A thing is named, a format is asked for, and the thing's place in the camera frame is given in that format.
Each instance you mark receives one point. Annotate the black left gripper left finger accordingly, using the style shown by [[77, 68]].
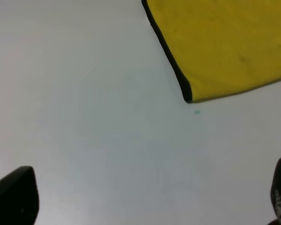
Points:
[[19, 198]]

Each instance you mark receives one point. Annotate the yellow towel with black trim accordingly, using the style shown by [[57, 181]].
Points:
[[219, 48]]

